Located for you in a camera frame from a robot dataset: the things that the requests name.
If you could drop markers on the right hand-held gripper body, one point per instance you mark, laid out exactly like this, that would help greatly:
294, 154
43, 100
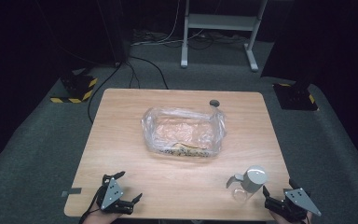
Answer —
300, 200

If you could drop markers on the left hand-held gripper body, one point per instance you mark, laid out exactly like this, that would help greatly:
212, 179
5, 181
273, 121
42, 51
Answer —
112, 194

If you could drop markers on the person's right hand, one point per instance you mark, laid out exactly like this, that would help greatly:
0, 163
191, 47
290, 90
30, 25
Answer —
287, 221

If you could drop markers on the person's left hand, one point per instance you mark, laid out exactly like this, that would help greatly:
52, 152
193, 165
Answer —
101, 218

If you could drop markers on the glass jar with grey lid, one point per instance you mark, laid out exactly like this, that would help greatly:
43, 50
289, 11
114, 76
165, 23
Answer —
253, 179

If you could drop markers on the grey tape strip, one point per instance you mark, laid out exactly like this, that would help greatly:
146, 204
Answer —
71, 191

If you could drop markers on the banana peel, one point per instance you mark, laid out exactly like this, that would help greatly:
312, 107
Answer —
186, 151

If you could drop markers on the clear plastic bag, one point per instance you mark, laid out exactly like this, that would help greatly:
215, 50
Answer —
183, 129

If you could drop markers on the black base with yellow corners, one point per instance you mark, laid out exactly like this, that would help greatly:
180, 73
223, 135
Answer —
295, 98

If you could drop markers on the black base with striped tape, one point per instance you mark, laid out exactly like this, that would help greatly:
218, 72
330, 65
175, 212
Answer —
76, 90

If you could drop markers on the dark curtain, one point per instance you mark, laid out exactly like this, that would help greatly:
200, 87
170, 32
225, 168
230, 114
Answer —
18, 62
338, 46

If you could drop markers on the white metal stand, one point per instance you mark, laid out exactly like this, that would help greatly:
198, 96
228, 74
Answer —
219, 22

